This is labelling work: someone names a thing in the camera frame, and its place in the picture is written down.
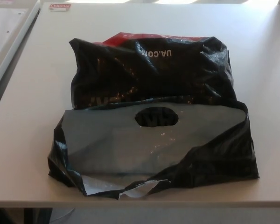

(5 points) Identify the black Under Armour plastic bag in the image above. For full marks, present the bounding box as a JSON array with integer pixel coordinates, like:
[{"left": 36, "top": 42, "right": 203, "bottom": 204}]
[{"left": 47, "top": 32, "right": 255, "bottom": 201}]

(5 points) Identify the red and white sticker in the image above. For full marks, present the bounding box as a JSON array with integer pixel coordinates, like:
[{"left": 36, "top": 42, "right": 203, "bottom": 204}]
[{"left": 49, "top": 2, "right": 72, "bottom": 12}]

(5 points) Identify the dark table leg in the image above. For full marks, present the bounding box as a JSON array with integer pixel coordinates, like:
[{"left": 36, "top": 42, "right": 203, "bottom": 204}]
[{"left": 22, "top": 207, "right": 61, "bottom": 224}]

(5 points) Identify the white punched paper sheet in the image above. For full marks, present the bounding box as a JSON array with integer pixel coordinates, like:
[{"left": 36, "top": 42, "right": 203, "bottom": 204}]
[{"left": 0, "top": 7, "right": 29, "bottom": 63}]

